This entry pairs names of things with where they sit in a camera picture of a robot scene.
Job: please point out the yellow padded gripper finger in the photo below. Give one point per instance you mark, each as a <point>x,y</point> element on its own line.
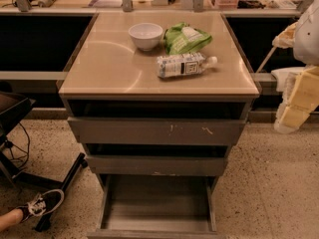
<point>286,38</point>
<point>300,98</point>

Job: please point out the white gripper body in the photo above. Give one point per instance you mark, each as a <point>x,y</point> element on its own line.
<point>308,39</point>

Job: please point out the clear plastic water bottle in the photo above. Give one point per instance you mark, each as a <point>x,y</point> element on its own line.
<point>184,65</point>

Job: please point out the grey drawer cabinet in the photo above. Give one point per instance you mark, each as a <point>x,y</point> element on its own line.
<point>110,78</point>

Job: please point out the grey middle drawer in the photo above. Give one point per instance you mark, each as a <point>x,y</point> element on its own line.
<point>156,165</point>

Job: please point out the grey drawer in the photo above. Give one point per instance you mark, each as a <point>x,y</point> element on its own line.
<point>157,131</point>
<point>156,207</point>
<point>156,165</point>

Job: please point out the grey bottom drawer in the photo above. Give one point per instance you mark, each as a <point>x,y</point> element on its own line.
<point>156,207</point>

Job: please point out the grey top drawer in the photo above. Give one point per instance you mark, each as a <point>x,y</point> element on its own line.
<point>157,131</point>

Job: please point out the white stick with black tip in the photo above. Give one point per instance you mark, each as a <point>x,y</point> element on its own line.
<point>265,60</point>

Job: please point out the white curved plastic piece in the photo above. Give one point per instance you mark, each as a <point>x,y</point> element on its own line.
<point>282,74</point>

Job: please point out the green snack bag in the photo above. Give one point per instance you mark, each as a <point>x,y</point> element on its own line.
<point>181,38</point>

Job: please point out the white ceramic bowl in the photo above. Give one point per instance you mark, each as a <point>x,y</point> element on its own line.
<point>146,36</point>

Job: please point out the paper booklet on counter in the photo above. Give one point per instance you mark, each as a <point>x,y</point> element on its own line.
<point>105,3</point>

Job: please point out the black and white sneaker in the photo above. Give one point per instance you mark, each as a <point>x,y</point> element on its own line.
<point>42,204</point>

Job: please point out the person's bare leg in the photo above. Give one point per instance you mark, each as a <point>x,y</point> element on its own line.
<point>11,218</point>

